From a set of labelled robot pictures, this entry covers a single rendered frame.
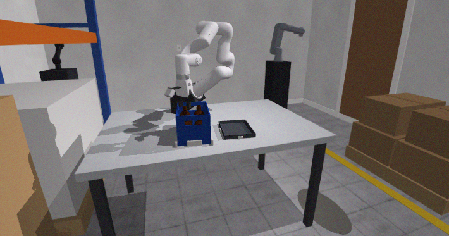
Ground dark blue crate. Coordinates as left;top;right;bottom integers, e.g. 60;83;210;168
176;101;211;146

